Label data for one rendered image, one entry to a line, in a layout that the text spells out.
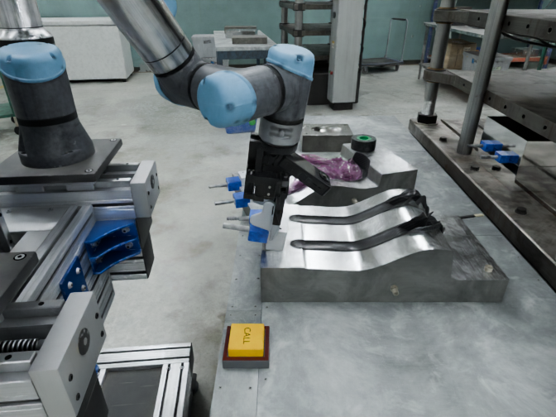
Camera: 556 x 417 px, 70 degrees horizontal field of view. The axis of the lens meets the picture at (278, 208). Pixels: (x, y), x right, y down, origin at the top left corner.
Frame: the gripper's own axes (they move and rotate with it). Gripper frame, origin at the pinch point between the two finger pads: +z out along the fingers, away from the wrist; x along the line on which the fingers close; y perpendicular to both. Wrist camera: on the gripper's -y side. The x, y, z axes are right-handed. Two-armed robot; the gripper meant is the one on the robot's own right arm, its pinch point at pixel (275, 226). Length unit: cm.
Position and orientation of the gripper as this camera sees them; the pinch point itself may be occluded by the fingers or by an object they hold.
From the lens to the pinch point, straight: 82.4
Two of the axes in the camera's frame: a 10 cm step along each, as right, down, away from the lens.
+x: -0.1, 6.0, -8.0
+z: -1.4, 7.9, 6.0
